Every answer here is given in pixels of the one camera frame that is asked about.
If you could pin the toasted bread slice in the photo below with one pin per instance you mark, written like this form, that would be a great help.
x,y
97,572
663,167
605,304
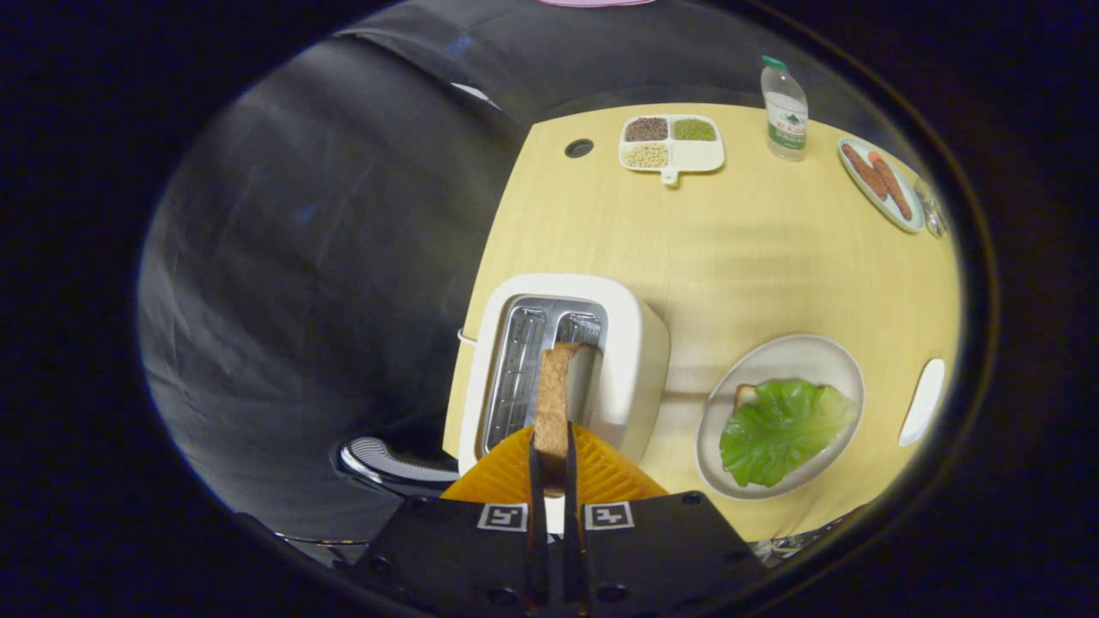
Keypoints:
x,y
551,395

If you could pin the small white oval dish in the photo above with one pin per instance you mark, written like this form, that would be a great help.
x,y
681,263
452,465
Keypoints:
x,y
923,402

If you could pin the clear glass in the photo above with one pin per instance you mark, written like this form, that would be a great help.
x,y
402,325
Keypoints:
x,y
932,210

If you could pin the yellow soybeans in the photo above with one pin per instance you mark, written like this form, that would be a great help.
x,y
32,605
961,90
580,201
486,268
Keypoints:
x,y
646,155

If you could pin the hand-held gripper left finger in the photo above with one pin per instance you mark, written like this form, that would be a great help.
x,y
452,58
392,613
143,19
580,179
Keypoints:
x,y
538,481

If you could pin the clear plastic water bottle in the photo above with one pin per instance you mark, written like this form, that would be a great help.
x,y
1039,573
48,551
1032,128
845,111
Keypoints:
x,y
785,112

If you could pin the green mung beans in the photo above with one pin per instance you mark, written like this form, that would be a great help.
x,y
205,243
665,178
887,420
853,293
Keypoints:
x,y
694,130

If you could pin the brown sausage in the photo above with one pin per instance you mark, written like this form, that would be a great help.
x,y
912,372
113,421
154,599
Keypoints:
x,y
864,172
891,184

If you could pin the black and white chair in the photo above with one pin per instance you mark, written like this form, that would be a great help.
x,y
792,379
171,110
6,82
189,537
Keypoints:
x,y
386,459

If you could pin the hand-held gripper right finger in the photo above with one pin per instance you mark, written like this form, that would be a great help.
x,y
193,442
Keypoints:
x,y
573,481

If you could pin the bread slice under lettuce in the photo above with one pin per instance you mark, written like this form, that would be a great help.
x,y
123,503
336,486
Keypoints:
x,y
743,396

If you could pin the white two-slot toaster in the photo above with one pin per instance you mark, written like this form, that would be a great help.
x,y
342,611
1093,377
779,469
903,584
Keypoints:
x,y
631,343

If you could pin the large white round plate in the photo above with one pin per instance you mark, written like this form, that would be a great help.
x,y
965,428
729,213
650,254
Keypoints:
x,y
798,356

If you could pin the pale green oval plate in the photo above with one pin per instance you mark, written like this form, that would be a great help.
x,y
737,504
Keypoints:
x,y
859,184

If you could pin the brown grains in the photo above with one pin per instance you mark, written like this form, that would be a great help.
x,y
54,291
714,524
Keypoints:
x,y
646,130

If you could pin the black backdrop cloth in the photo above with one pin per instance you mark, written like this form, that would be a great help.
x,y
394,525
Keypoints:
x,y
326,257

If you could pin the green lettuce leaf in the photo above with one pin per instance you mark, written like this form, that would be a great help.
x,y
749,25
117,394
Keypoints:
x,y
781,433

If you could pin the white divided tray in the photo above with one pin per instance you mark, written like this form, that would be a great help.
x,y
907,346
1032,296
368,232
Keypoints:
x,y
700,156

